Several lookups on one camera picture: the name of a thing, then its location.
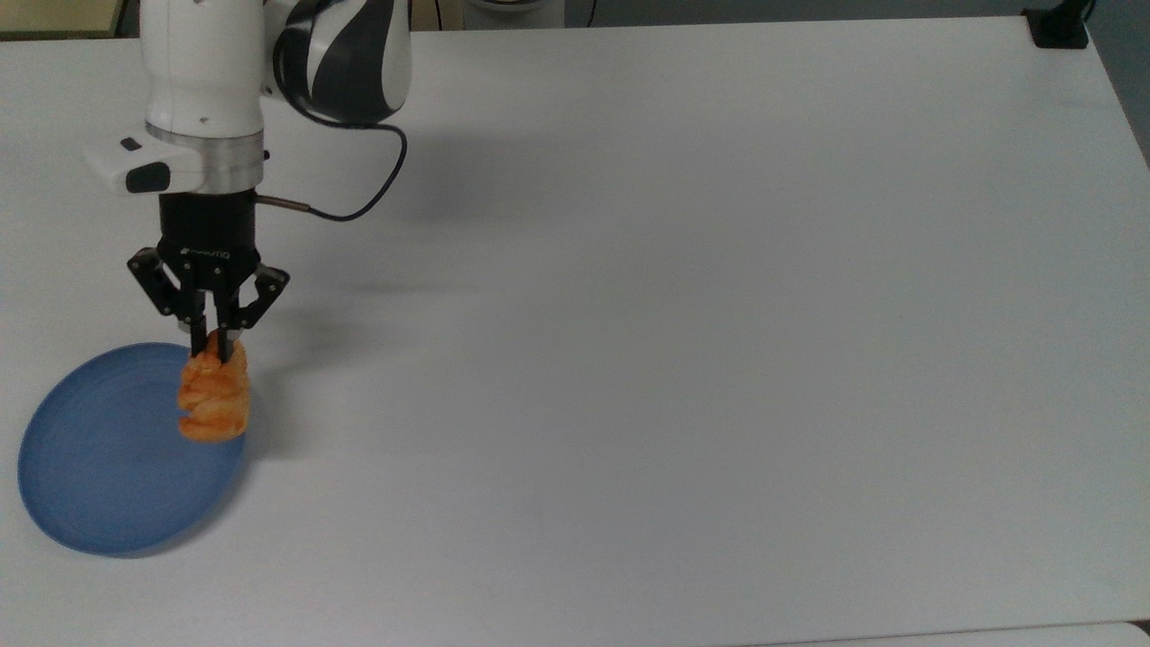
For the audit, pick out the light wooden furniture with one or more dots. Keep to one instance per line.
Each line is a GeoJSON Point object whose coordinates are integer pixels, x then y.
{"type": "Point", "coordinates": [54, 16]}

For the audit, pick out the blue round plate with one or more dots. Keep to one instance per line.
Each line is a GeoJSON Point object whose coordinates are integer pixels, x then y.
{"type": "Point", "coordinates": [99, 467]}

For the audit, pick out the black table clamp mount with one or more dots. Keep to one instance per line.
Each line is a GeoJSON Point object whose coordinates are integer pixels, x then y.
{"type": "Point", "coordinates": [1057, 25]}

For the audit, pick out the orange-brown bread pastry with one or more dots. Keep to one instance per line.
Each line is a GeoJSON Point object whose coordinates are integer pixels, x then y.
{"type": "Point", "coordinates": [216, 400]}

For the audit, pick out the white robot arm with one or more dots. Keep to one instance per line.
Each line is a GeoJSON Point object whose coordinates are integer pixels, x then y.
{"type": "Point", "coordinates": [202, 72]}

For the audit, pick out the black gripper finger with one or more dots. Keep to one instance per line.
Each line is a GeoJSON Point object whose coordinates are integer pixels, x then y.
{"type": "Point", "coordinates": [252, 296]}
{"type": "Point", "coordinates": [171, 292]}

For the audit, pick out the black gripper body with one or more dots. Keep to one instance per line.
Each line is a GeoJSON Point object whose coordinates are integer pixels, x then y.
{"type": "Point", "coordinates": [208, 232]}

